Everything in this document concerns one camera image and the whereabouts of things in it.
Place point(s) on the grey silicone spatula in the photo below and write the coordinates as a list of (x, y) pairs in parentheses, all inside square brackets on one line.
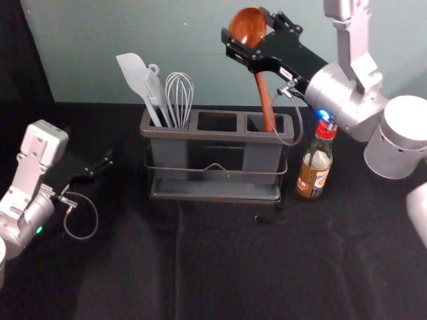
[(133, 71)]

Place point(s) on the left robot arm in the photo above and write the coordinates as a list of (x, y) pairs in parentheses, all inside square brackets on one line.
[(30, 186)]

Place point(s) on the plain pale wall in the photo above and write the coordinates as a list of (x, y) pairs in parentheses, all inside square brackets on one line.
[(100, 33)]

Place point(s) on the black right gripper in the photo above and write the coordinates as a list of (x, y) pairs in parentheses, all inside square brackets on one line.
[(287, 53)]

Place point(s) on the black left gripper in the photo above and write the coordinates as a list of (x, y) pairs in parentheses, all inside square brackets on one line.
[(71, 168)]

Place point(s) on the black table cloth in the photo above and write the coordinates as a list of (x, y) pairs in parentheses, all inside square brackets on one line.
[(213, 266)]

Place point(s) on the brown wooden spoon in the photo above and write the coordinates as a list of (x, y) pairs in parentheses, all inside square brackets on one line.
[(248, 28)]

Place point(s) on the sauce bottle with red cap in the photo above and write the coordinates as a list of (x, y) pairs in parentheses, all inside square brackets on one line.
[(313, 170)]

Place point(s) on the grey utensil holder rack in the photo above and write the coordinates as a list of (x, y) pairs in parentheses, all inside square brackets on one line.
[(217, 163)]

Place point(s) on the grey whisk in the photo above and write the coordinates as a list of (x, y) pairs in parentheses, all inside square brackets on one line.
[(179, 96)]

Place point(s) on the grey slotted turner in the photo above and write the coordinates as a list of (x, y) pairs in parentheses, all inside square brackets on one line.
[(155, 88)]

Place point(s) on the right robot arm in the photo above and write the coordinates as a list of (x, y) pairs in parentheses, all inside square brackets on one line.
[(347, 96)]

